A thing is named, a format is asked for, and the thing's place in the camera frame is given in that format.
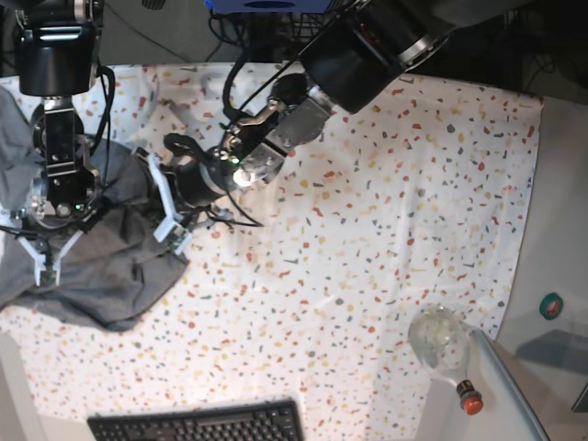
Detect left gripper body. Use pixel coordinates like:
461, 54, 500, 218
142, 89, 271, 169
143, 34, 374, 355
135, 133, 234, 255

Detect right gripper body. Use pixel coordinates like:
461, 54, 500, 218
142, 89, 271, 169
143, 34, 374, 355
1, 202, 99, 285

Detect grey t-shirt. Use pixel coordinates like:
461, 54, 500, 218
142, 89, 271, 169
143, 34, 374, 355
0, 85, 190, 333

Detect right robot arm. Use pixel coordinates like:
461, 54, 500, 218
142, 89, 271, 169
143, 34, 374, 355
1, 1, 115, 285

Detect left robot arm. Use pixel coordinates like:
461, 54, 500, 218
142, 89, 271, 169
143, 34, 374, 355
145, 0, 509, 254

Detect blue box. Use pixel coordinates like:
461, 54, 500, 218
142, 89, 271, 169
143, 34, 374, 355
204, 0, 332, 14

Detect terrazzo patterned tablecloth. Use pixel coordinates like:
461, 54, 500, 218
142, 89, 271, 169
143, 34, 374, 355
1, 74, 543, 440

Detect black keyboard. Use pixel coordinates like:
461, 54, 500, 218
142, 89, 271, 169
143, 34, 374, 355
87, 400, 304, 441

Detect clear bottle with red cap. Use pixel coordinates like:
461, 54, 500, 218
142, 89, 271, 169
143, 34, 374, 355
408, 305, 484, 416

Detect green tape roll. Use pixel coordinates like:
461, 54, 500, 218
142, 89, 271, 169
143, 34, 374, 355
539, 292, 564, 321

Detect grey laptop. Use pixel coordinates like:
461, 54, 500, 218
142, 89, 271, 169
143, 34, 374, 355
464, 331, 587, 440

